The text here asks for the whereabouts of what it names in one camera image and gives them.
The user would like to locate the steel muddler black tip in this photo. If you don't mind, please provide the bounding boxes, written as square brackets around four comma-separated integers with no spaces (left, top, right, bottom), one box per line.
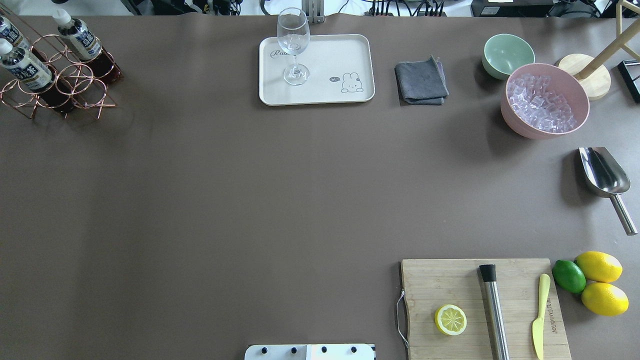
[478,264,511,360]

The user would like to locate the pink bowl of ice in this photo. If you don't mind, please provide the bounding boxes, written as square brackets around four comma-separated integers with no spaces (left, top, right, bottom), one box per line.
[500,63,590,140]

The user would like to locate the yellow lemon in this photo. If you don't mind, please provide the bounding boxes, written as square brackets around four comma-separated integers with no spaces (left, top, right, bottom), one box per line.
[581,282,629,317]
[574,251,623,283]

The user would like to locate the metal ice scoop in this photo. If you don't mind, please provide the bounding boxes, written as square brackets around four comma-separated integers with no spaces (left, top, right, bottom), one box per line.
[578,146,639,236]

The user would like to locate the wooden cup tree stand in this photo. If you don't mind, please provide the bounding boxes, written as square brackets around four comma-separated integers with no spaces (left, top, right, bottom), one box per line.
[556,0,640,101]

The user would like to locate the copper wire bottle rack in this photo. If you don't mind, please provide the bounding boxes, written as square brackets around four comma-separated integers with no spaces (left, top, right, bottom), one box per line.
[1,4,122,120]

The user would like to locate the clear wine glass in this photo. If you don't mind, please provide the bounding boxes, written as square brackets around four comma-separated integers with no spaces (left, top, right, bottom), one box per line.
[276,7,310,86]

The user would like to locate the white rabbit serving tray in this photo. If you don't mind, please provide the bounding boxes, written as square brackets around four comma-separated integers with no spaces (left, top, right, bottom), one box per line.
[258,34,376,106]

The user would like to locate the green bowl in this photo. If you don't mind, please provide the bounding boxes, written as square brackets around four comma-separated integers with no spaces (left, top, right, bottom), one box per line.
[482,33,536,80]

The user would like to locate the tea bottle white cap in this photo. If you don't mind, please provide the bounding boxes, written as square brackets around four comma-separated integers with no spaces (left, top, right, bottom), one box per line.
[52,8,121,85]

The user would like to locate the wooden cutting board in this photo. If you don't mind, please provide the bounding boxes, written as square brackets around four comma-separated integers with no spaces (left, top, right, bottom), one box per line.
[401,259,552,360]

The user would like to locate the yellow lemon near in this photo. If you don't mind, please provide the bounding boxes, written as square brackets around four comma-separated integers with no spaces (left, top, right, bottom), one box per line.
[581,282,629,317]

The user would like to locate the yellow lemon far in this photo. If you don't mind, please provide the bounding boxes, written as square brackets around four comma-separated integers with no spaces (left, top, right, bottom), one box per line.
[574,251,623,283]

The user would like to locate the green lime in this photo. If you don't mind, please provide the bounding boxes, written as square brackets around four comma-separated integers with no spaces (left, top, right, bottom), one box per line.
[551,260,586,294]

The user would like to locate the grey folded cloth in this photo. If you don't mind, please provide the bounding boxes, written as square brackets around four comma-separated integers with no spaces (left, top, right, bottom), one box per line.
[394,56,450,106]

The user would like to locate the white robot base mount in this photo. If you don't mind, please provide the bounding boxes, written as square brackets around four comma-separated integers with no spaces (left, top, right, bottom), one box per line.
[244,343,377,360]

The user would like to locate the yellow plastic knife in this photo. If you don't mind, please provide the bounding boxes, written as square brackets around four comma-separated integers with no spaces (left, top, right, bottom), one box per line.
[531,273,551,360]

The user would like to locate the half lemon slice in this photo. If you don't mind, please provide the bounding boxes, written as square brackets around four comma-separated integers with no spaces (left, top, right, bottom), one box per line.
[434,304,467,337]

